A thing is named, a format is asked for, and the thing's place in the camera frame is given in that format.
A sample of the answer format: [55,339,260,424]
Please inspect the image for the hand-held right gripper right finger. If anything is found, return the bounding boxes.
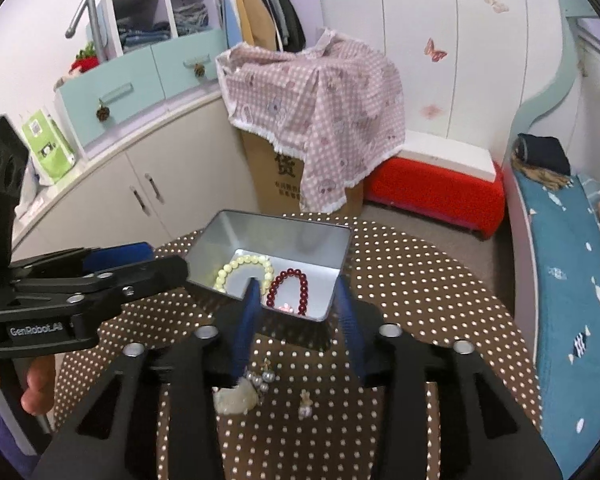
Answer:
[335,280,564,480]

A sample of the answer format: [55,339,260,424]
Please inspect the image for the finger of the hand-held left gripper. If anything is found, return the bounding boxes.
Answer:
[9,241,157,287]
[7,255,189,322]

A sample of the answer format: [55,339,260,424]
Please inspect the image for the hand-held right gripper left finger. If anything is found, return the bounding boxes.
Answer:
[30,278,263,480]

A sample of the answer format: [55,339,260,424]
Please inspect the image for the pearl brooch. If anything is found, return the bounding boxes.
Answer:
[242,360,277,393]

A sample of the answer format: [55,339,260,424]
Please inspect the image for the metal tin box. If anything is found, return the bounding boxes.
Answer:
[185,210,352,323]

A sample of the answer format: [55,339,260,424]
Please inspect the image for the person's left hand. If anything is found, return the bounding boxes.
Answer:
[0,355,57,417]

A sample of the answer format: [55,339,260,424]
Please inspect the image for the green paper bag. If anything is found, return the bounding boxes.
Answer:
[20,107,77,186]

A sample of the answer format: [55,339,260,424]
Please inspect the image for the white low cabinet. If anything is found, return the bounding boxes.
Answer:
[10,82,261,281]

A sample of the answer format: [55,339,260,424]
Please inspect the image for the brown polka dot tablecloth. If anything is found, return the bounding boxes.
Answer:
[55,212,543,480]

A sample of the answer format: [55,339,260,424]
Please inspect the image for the wide teal drawer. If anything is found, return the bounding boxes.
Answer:
[55,52,167,161]

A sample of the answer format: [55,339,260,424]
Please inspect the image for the cardboard box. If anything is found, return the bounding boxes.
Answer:
[240,127,366,216]

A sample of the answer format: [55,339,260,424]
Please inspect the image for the red bench with white top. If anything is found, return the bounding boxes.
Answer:
[364,130,506,241]

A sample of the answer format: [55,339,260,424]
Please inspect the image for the folded blue jeans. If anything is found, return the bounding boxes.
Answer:
[117,17,172,51]
[172,2,210,36]

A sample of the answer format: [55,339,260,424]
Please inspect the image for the narrow teal drawer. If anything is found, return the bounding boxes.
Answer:
[150,27,227,102]

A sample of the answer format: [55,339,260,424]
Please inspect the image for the pink checked cloth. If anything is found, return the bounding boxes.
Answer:
[215,27,407,213]

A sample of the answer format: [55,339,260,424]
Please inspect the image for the folded tan clothing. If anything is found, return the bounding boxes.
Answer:
[512,155,576,192]

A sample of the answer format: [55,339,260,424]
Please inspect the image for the folded dark clothing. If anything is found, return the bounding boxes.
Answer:
[512,132,572,176]

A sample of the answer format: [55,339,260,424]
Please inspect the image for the light blue hanging shirt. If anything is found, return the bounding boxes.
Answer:
[215,0,243,48]

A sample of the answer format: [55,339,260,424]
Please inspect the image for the tan hanging coat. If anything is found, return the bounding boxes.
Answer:
[229,0,281,51]

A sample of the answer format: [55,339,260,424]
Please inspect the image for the dark hanging jacket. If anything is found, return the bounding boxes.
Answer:
[252,0,307,53]

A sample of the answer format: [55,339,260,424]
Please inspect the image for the red butterfly sticker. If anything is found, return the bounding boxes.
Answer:
[424,37,448,63]

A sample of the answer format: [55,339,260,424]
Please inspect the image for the white wardrobe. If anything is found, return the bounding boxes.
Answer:
[315,0,561,161]

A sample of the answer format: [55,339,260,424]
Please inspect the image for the red bead bracelet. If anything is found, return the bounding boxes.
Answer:
[263,269,311,317]

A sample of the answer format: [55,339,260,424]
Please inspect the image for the yellow bead bracelet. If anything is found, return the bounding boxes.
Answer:
[213,255,276,295]

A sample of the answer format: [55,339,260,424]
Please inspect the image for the teal bunk bed frame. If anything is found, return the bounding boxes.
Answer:
[502,0,600,480]

